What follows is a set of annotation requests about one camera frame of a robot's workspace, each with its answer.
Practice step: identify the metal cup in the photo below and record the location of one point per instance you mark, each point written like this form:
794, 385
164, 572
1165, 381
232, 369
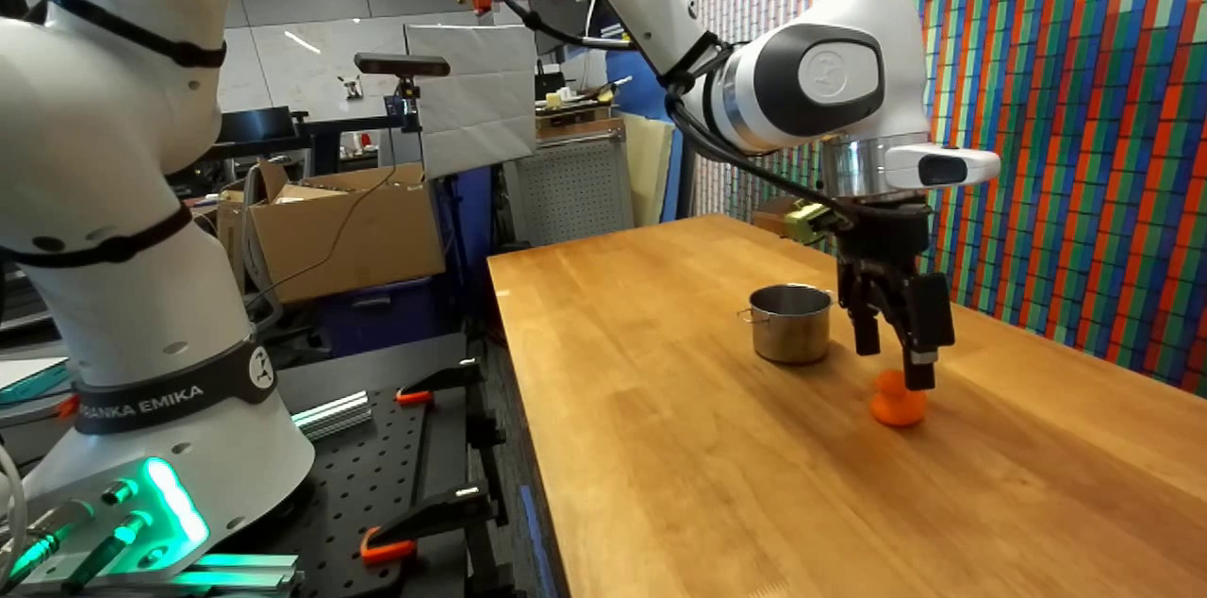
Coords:
790, 329

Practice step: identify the small cardboard box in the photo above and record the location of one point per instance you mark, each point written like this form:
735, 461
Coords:
771, 216

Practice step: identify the pale yellow foam sheet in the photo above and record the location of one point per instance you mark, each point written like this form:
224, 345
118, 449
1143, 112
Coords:
649, 169

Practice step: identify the orange rubber duck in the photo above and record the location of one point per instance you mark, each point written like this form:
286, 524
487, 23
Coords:
898, 405

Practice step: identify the large cardboard box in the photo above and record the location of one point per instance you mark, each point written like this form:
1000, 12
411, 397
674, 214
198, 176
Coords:
349, 235

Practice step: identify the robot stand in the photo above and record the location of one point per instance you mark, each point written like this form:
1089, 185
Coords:
377, 475

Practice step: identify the camera on mount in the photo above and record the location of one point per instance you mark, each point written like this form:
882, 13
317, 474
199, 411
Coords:
404, 65

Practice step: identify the grey perforated panel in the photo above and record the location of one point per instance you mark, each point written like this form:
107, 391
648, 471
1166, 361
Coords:
570, 192

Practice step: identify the aluminium extrusion bar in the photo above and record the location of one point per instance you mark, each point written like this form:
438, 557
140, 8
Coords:
332, 416

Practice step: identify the blue plastic bin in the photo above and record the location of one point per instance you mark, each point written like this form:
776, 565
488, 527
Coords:
377, 315

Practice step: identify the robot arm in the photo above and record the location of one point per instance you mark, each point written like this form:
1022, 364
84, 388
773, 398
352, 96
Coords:
113, 202

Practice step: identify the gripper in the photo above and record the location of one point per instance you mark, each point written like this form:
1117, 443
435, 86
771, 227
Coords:
882, 235

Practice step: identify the white foam board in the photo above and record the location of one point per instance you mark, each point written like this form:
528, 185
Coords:
476, 98

